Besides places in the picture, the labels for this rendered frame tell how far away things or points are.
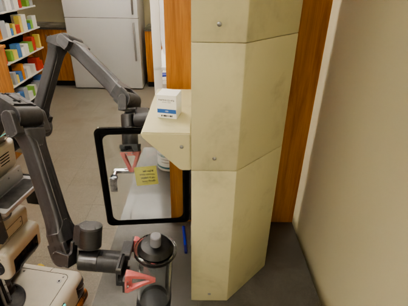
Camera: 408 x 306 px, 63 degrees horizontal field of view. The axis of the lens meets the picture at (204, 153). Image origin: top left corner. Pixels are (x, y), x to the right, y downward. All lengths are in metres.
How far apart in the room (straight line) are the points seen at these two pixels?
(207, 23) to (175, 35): 0.39
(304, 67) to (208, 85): 0.49
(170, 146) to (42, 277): 1.59
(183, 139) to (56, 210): 0.40
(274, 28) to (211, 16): 0.16
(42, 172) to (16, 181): 0.64
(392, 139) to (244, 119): 0.32
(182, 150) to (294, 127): 0.53
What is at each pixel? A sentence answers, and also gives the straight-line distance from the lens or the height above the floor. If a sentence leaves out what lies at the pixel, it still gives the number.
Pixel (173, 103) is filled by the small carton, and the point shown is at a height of 1.55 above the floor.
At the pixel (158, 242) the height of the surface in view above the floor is 1.24.
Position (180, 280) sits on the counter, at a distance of 1.18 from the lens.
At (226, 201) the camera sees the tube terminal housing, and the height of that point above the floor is 1.32.
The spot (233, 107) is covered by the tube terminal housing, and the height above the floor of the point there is 1.57.
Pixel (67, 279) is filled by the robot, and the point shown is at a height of 0.28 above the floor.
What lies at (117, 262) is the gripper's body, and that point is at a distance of 0.94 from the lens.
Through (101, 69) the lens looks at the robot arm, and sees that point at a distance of 1.32.
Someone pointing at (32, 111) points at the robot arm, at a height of 1.50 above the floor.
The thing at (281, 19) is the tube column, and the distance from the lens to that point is 0.80.
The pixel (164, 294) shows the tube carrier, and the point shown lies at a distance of 0.99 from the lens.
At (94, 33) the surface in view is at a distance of 5.89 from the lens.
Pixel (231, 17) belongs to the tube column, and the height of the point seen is 1.76.
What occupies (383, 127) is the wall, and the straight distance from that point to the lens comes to 0.85.
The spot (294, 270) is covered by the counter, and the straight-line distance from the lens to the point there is 1.26.
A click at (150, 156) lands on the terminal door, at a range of 1.15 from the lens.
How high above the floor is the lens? 1.84
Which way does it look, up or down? 29 degrees down
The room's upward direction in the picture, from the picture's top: 1 degrees clockwise
